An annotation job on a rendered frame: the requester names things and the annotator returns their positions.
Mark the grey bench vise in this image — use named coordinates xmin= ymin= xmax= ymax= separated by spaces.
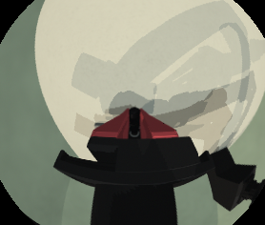
xmin=94 ymin=107 xmax=140 ymax=138

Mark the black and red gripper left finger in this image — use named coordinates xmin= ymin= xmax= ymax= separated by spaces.
xmin=91 ymin=109 xmax=130 ymax=138

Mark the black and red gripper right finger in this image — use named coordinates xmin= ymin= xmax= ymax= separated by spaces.
xmin=140 ymin=109 xmax=179 ymax=139

